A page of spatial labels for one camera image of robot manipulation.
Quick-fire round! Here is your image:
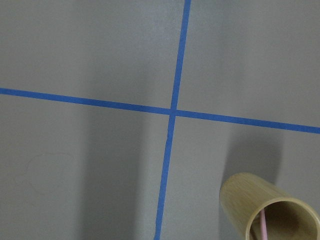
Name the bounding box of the tan bamboo cup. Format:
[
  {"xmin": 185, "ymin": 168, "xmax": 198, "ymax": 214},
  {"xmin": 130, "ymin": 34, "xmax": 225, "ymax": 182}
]
[{"xmin": 219, "ymin": 172, "xmax": 320, "ymax": 240}]

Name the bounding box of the pink chopstick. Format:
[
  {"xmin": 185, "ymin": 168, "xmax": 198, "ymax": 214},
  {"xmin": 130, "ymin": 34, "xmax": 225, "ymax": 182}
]
[{"xmin": 259, "ymin": 209, "xmax": 268, "ymax": 240}]

